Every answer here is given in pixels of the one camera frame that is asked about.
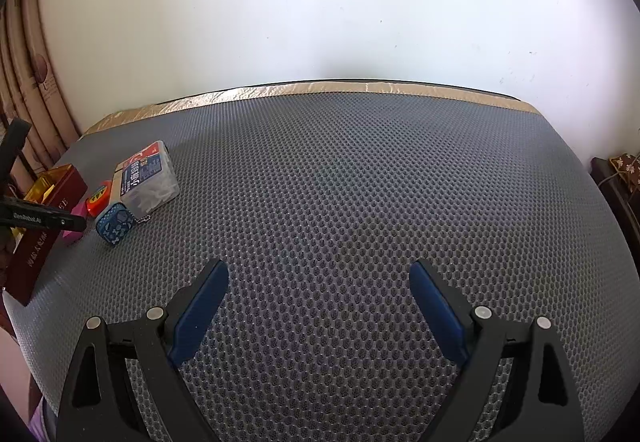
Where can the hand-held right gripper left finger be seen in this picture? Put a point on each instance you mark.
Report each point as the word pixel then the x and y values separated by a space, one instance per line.
pixel 200 312

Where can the dark wooden furniture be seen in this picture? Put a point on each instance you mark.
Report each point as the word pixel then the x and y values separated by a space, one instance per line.
pixel 617 222

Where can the orange round tape measure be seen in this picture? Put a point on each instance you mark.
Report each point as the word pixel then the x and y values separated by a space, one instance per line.
pixel 97 197

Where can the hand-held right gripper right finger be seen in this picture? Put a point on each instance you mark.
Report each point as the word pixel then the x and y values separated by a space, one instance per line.
pixel 440 312

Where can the brown floral cushion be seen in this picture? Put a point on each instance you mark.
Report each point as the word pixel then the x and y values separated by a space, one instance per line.
pixel 624 167

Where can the pink block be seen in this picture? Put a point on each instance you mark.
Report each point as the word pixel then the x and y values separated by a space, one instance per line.
pixel 70 235

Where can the purple pink clothing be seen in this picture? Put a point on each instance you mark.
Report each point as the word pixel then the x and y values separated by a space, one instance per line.
pixel 20 372

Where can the grey mesh mat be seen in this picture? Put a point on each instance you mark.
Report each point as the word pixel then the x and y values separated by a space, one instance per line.
pixel 325 197

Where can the leaf patterned curtain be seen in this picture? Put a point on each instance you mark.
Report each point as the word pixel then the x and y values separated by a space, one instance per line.
pixel 30 72

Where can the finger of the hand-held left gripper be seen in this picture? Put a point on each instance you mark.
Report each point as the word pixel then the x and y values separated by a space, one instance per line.
pixel 17 142
pixel 40 218

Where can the red tin box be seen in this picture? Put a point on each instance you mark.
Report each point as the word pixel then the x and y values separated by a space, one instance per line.
pixel 35 257

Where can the clear plastic box blue label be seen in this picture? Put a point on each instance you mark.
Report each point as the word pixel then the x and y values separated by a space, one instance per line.
pixel 147 177

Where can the beige bed sheet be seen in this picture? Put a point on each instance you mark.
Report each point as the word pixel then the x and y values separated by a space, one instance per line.
pixel 300 89

